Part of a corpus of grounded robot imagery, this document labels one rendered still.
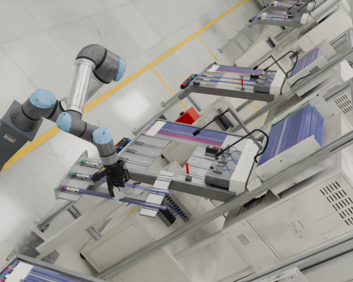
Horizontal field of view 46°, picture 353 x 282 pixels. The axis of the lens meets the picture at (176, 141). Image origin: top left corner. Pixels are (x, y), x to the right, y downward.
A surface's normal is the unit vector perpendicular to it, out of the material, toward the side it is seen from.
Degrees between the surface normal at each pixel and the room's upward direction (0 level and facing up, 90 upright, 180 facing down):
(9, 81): 0
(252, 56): 90
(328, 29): 90
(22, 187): 0
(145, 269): 90
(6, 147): 90
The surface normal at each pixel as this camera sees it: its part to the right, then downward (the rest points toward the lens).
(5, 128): -0.07, 0.66
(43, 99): 0.59, -0.55
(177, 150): -0.33, 0.42
